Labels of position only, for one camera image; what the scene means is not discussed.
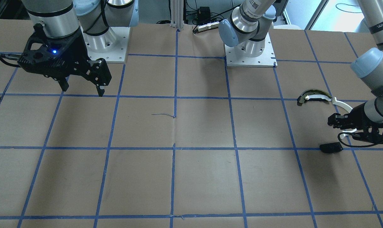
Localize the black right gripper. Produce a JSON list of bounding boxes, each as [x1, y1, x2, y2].
[[17, 24, 112, 97]]

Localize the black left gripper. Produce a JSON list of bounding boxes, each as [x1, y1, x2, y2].
[[327, 106, 383, 133]]

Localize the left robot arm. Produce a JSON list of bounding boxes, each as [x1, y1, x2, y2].
[[219, 0, 383, 132]]

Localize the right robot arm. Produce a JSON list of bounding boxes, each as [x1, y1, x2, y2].
[[6, 0, 139, 97]]

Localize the white curved plastic arc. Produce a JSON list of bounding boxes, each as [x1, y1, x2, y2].
[[331, 97, 357, 139]]

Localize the small black plastic plate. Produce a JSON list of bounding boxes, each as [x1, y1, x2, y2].
[[319, 142, 343, 154]]

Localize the dark green brake shoe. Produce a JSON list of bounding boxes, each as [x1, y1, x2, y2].
[[297, 89, 332, 106]]

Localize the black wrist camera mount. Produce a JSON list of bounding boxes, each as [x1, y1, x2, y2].
[[337, 123, 383, 148]]

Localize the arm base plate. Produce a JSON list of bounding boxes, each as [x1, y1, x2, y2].
[[224, 33, 278, 67], [83, 27, 131, 63]]

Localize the aluminium frame post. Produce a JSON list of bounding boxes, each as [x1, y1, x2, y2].
[[169, 0, 185, 30]]

